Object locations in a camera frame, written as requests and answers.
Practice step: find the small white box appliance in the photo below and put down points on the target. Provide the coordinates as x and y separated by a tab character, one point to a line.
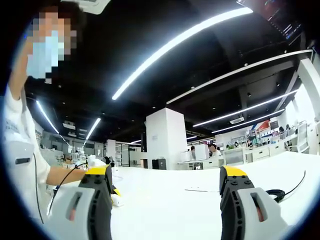
188	156

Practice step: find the row of white office cabinets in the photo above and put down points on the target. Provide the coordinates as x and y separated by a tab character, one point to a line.
252	155

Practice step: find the white office chair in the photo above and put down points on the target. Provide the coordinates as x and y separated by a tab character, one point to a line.
302	138

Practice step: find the white desk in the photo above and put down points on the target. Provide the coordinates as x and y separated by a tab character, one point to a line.
170	215

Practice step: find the large white box appliance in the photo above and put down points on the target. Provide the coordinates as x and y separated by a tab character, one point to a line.
201	152

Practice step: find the thin ceiling light strip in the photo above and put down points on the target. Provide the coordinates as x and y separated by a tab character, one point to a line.
250	120
250	107

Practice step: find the black cabinet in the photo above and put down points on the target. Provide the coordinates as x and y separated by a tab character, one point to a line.
158	164

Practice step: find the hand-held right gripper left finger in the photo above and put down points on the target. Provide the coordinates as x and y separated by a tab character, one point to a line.
80	215

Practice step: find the short ceiling light strip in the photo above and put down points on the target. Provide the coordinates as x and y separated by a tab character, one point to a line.
47	117
93	128

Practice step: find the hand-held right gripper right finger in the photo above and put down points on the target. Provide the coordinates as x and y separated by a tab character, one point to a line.
250	215

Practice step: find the long ceiling light strip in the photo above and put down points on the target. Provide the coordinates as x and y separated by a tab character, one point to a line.
180	41

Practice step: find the ceiling air vent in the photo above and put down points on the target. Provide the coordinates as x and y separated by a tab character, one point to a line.
236	120

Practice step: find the white chest-worn device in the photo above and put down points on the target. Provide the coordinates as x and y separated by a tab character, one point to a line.
18	150

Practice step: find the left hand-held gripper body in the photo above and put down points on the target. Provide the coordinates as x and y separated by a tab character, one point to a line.
95	162

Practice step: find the ceiling-hung monitor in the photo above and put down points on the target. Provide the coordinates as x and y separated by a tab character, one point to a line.
282	22

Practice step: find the person's white shirt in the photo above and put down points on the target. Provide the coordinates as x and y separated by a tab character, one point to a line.
15	117

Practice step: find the white square pillar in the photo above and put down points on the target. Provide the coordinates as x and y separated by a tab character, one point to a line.
166	137

